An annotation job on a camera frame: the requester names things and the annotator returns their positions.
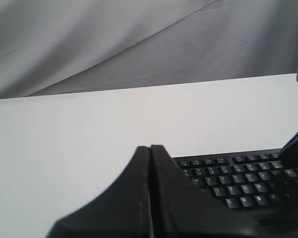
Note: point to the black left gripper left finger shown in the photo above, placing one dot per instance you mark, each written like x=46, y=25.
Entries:
x=121, y=211

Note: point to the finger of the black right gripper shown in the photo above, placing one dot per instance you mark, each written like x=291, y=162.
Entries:
x=289, y=153

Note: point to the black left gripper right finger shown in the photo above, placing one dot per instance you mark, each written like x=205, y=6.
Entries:
x=179, y=209

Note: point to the black acer keyboard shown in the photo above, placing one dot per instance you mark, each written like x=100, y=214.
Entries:
x=255, y=183

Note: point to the grey backdrop cloth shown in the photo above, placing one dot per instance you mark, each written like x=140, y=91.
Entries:
x=65, y=46

